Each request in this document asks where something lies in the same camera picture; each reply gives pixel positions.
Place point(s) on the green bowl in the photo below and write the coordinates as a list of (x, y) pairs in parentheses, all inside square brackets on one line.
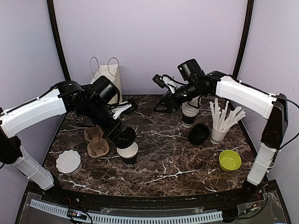
[(229, 161)]

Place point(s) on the stack of paper cups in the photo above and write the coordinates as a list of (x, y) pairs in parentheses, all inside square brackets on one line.
[(190, 111)]

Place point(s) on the left black frame post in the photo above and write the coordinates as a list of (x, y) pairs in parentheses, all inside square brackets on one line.
[(57, 40)]

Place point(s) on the brown cardboard cup carrier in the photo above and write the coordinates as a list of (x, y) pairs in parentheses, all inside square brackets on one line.
[(97, 146)]

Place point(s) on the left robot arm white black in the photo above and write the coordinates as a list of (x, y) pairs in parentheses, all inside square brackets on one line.
[(90, 100)]

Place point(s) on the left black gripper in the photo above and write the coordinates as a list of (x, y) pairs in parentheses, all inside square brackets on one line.
[(115, 137)]

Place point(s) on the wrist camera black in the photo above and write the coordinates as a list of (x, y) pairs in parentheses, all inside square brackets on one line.
[(190, 70), (106, 89)]

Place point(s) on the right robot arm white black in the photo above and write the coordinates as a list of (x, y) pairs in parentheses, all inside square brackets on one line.
[(269, 106)]

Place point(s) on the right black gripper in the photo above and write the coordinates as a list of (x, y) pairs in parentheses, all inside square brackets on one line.
[(169, 109)]

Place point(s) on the bundle of wrapped straws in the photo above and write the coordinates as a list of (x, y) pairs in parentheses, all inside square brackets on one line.
[(223, 121)]

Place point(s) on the cream paper bag with handles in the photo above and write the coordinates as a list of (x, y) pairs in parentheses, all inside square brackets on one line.
[(111, 71)]

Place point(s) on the white scalloped bowl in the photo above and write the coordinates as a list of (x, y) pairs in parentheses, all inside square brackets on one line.
[(69, 162)]

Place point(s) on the white cup holding straws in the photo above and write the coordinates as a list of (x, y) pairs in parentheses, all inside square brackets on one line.
[(217, 136)]

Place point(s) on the black paper coffee cup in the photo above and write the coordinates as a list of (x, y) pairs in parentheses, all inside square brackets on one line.
[(129, 155)]

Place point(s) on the stack of black lids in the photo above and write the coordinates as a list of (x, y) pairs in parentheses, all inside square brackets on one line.
[(199, 134)]

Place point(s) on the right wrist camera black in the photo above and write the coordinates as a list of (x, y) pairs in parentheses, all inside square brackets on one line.
[(190, 70)]

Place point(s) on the white cable duct strip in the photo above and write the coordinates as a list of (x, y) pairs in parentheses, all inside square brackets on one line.
[(95, 218)]

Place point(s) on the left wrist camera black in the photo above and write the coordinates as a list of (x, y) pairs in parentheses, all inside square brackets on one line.
[(106, 89)]

